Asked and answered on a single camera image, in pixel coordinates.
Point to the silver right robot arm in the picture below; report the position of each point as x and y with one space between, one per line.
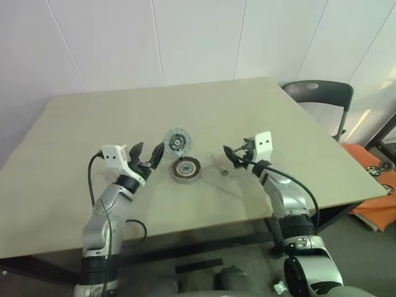
287 198

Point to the round grey motor lid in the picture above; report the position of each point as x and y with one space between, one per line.
178 139

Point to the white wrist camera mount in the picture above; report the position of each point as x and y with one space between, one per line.
113 154
263 143

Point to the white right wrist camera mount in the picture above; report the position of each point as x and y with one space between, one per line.
263 143

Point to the black metal shelf frame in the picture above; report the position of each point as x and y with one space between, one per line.
380 130

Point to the black folding chair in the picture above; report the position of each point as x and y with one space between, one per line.
318 94

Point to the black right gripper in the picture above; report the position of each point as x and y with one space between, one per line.
247 159

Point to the silver motor housing copper windings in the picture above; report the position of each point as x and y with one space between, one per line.
185 178

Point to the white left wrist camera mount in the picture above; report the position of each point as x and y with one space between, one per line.
113 154

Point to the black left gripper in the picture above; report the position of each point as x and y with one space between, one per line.
141 169

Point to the flat white board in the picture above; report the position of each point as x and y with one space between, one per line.
368 221

